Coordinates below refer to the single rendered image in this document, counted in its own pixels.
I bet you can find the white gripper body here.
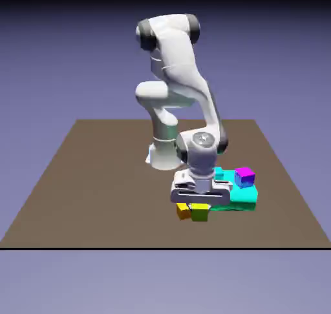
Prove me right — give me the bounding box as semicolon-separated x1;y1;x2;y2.
169;182;233;206

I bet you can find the small orange cube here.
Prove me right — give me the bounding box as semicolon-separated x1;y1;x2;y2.
176;202;193;221

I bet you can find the small yellow cube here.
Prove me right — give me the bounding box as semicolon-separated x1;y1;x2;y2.
190;203;209;222

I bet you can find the small purple cube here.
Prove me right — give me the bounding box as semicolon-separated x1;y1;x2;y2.
234;167;256;189

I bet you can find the large cyan box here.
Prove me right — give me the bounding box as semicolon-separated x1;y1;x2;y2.
208;167;259;212

